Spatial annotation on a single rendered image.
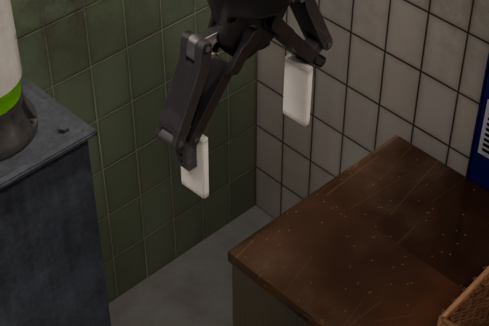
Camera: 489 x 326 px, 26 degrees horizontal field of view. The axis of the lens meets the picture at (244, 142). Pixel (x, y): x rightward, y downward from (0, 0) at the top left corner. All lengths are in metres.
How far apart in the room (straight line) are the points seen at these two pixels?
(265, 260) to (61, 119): 0.75
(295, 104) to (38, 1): 1.19
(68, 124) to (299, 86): 0.53
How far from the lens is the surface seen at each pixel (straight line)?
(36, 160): 1.40
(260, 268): 2.08
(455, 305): 1.84
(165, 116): 0.88
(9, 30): 1.34
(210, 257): 2.89
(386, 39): 2.33
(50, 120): 1.46
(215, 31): 0.86
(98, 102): 2.37
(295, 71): 0.99
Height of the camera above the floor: 2.11
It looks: 41 degrees down
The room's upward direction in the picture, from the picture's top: straight up
